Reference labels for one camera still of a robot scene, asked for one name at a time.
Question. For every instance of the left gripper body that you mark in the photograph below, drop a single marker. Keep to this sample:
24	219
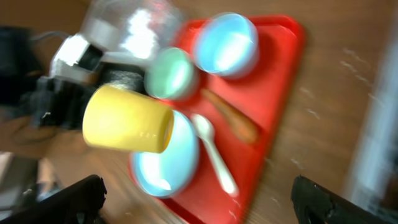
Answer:
63	103

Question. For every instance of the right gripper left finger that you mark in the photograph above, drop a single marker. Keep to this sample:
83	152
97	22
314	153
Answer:
76	204

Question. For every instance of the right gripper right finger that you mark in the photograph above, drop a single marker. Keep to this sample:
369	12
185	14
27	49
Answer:
314	204

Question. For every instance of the yellow plastic cup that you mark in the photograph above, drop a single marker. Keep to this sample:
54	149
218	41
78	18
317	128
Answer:
125	120

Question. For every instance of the light blue plate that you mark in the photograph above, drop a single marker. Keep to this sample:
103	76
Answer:
166	174

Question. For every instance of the orange carrot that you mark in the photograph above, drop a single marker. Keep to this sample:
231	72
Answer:
241	125

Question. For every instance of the mint green bowl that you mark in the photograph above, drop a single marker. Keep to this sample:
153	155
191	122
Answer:
172	76

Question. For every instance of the light blue bowl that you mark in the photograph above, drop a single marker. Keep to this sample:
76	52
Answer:
227	46

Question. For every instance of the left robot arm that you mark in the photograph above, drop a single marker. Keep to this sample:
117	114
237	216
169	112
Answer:
21	68

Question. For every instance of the grey dishwasher rack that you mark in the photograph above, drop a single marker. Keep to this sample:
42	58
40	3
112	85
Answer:
372	179

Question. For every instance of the red serving tray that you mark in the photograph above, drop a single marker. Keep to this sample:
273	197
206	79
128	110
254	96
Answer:
260	96

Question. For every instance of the clear plastic bin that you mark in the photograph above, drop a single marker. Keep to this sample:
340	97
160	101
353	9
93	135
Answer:
131	31

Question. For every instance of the white plastic spoon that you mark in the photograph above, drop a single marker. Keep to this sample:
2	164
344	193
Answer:
205	131

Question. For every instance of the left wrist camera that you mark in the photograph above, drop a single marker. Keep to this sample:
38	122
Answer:
76	60

